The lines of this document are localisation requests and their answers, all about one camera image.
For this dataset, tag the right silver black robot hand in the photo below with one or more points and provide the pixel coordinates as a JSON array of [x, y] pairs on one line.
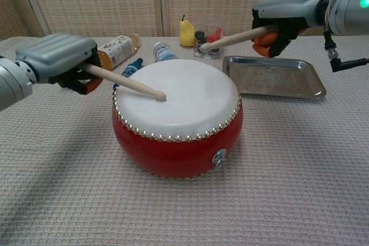
[[288, 8]]

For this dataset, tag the wooden drumstick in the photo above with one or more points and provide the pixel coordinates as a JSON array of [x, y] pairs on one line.
[[230, 39], [135, 86]]

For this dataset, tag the clear box of coffee capsules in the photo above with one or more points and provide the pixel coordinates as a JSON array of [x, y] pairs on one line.
[[214, 37]]

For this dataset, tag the woven bamboo folding screen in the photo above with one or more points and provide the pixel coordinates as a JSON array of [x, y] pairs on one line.
[[101, 4]]

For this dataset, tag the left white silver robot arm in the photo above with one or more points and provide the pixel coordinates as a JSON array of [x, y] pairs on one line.
[[11, 81]]

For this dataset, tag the rectangular stainless steel tray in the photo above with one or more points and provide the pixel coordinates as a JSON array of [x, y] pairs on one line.
[[274, 77]]

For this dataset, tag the red drum with white skin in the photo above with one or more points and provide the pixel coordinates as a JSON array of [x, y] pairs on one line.
[[176, 119]]

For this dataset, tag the small blue spray bottle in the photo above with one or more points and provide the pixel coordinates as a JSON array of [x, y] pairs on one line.
[[133, 66]]

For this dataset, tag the clear water bottle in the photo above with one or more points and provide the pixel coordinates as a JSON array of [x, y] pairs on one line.
[[164, 53]]

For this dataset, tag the yellow toy pear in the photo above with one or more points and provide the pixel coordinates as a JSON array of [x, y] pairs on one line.
[[186, 34]]

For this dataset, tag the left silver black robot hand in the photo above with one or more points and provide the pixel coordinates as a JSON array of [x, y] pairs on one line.
[[54, 53]]

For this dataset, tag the amber tea bottle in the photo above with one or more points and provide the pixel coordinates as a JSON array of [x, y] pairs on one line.
[[121, 47]]

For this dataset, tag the beige woven tablecloth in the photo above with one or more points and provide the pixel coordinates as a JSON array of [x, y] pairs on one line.
[[57, 200]]

